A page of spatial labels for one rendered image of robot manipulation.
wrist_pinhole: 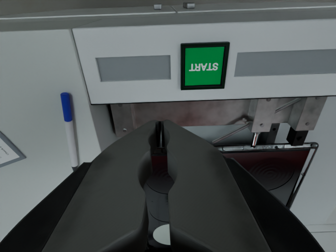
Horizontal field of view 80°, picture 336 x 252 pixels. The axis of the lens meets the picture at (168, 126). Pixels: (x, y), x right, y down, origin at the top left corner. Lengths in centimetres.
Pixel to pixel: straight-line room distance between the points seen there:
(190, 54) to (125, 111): 15
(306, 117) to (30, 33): 42
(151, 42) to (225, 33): 8
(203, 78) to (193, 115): 13
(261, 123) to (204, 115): 10
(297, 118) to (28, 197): 50
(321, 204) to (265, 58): 60
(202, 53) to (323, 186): 58
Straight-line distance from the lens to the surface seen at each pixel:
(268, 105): 38
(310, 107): 42
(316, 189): 74
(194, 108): 37
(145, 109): 37
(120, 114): 35
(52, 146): 35
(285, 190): 55
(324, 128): 59
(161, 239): 64
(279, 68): 30
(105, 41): 26
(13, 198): 48
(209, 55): 26
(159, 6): 59
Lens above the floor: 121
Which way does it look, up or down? 58 degrees down
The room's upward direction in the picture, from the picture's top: 178 degrees clockwise
